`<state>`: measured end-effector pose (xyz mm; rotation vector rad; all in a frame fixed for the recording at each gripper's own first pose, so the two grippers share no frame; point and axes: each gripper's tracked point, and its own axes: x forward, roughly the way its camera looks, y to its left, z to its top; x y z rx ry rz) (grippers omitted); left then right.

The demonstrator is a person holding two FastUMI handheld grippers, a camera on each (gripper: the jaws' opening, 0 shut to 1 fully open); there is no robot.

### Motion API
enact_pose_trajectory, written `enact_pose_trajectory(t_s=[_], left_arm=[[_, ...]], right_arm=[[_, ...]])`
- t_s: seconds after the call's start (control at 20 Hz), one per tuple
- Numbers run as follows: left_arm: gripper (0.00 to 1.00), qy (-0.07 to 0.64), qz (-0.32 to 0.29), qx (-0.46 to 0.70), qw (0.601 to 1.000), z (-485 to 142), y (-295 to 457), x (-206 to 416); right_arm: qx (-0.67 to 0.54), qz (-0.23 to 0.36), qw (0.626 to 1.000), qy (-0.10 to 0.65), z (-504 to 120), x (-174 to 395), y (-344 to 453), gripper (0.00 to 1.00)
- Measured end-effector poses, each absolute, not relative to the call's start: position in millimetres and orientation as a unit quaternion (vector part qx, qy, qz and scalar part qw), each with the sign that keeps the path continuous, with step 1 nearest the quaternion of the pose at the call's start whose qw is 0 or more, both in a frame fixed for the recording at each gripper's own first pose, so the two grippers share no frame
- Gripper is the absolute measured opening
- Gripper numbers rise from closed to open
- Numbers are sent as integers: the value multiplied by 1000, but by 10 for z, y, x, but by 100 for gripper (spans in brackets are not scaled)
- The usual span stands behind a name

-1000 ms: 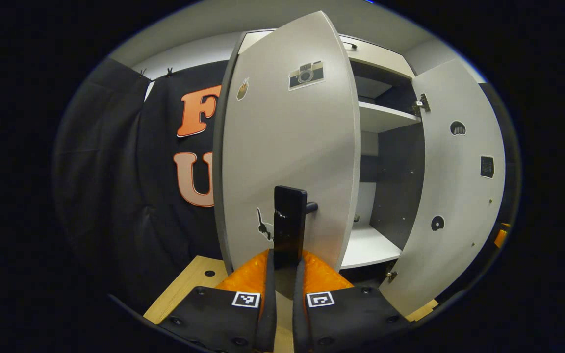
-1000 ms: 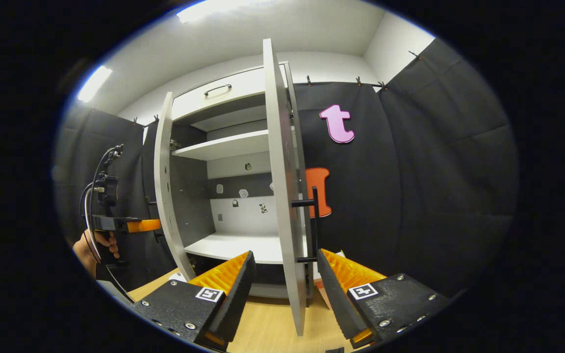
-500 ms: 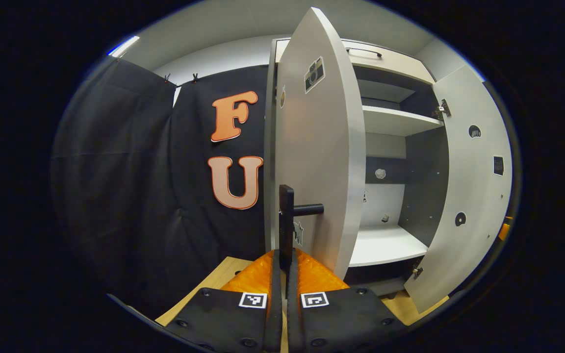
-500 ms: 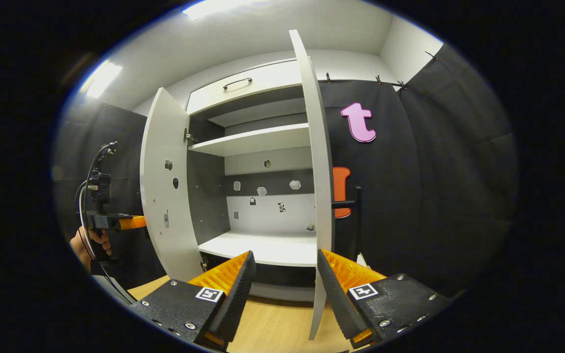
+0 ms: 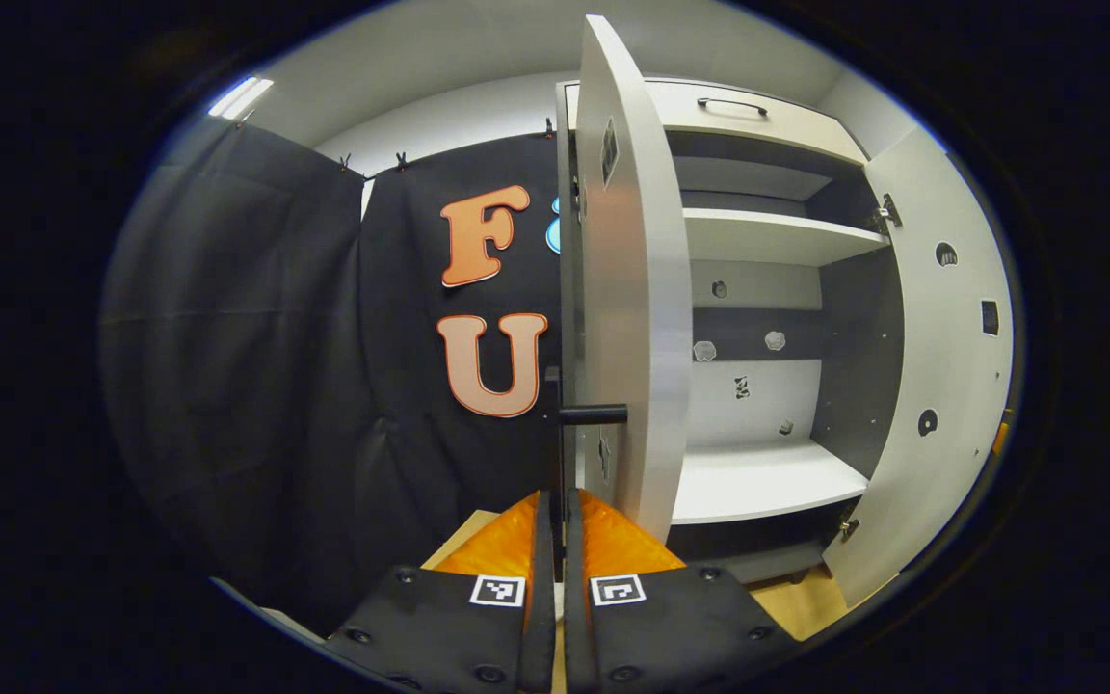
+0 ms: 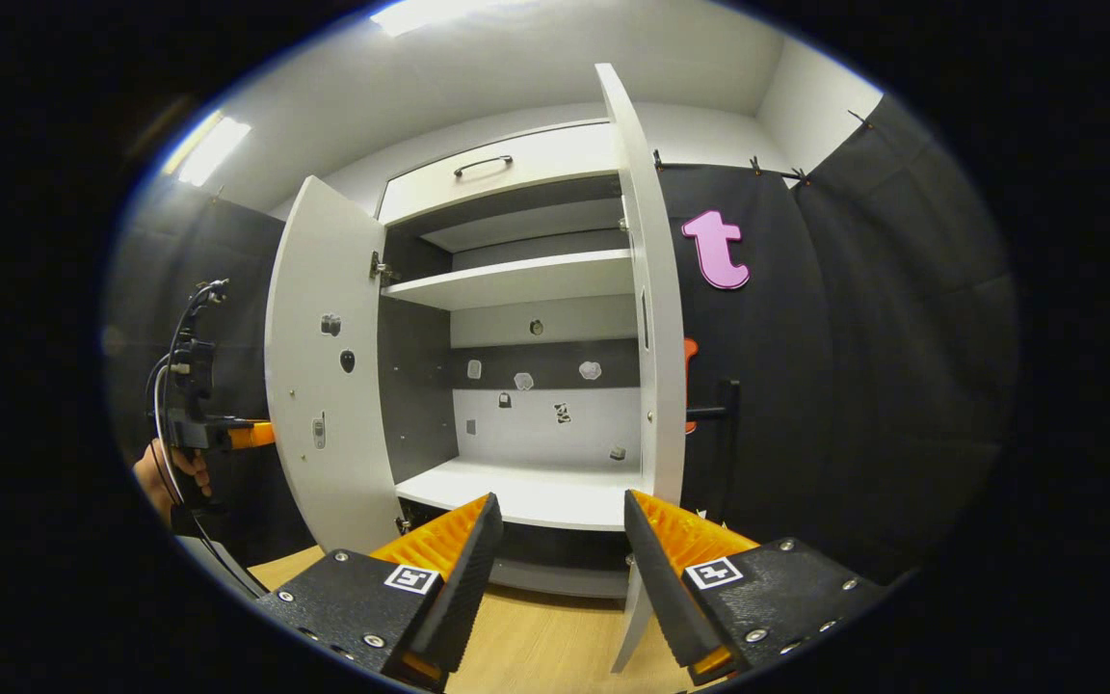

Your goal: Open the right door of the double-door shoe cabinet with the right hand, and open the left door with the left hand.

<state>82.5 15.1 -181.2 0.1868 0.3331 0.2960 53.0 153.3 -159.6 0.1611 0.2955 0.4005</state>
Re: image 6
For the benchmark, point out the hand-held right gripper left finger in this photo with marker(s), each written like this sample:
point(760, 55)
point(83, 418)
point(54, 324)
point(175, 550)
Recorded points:
point(459, 588)

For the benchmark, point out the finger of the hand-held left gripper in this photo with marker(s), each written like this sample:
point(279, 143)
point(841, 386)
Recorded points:
point(251, 436)

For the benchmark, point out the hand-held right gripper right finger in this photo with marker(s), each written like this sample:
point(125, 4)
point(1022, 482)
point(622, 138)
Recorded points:
point(666, 588)

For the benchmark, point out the cabinet door with camera sticker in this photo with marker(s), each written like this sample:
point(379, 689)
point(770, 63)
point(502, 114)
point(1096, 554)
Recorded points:
point(324, 270)

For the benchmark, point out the cabinet door with headphone sticker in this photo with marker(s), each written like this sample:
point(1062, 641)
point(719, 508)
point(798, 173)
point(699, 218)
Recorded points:
point(656, 289)

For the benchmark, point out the metal door hinge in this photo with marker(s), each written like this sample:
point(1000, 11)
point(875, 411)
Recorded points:
point(382, 270)

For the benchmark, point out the beige cabinet drawer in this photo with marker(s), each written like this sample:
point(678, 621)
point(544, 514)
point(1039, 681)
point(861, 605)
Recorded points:
point(555, 164)

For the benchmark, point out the narrow ceiling light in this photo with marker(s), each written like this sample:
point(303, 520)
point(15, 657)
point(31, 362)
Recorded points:
point(213, 149)

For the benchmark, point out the black backdrop cloth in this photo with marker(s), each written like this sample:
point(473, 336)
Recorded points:
point(854, 386)

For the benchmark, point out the large ceiling light panel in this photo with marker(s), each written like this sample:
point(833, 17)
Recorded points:
point(449, 12)

